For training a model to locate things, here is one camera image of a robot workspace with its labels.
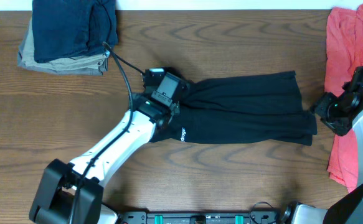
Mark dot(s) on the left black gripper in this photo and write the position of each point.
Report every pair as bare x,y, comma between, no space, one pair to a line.
141,97

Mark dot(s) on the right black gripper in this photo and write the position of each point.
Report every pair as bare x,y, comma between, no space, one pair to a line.
320,106

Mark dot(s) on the black t-shirt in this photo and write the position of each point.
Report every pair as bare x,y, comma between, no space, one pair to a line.
241,110

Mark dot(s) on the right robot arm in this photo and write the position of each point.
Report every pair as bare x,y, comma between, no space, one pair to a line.
350,208

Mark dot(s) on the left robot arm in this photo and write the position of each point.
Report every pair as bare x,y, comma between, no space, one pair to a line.
72,192

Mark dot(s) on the folded grey garment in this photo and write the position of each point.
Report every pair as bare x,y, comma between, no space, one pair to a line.
82,71

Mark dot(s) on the folded navy blue garment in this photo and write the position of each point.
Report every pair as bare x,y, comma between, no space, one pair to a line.
72,28

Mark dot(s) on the folded khaki garment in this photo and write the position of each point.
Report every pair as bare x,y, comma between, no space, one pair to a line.
66,63

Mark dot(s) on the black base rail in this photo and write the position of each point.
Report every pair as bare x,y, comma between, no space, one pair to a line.
260,213

